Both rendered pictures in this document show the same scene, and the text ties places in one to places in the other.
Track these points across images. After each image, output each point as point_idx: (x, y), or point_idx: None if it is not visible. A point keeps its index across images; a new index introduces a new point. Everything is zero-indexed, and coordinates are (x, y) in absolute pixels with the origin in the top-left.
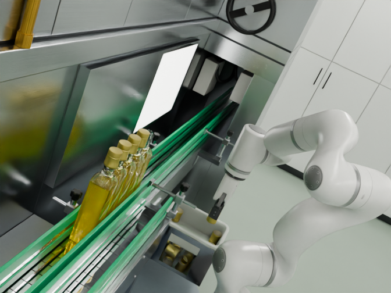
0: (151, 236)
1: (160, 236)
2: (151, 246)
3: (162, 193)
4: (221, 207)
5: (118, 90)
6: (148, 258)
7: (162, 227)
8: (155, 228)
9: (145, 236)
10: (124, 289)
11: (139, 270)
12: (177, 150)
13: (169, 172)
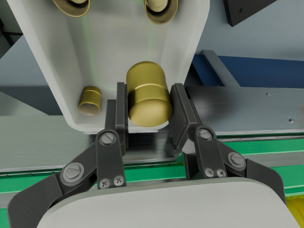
0: (264, 135)
1: (227, 118)
2: (266, 121)
3: (80, 139)
4: (235, 160)
5: None
6: (226, 92)
7: (231, 135)
8: (258, 146)
9: (298, 151)
10: (302, 99)
11: (250, 91)
12: None
13: (45, 176)
